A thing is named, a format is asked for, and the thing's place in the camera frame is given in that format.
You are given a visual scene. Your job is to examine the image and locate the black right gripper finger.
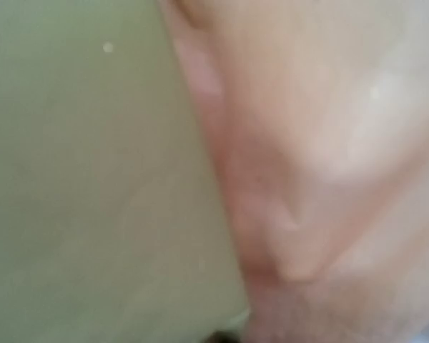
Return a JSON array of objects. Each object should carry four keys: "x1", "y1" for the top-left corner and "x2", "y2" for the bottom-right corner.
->
[{"x1": 205, "y1": 330, "x2": 241, "y2": 343}]

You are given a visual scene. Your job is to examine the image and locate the green pink wrapping paper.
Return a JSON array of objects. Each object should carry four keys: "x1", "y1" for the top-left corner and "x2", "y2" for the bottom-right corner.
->
[{"x1": 0, "y1": 1, "x2": 429, "y2": 342}]

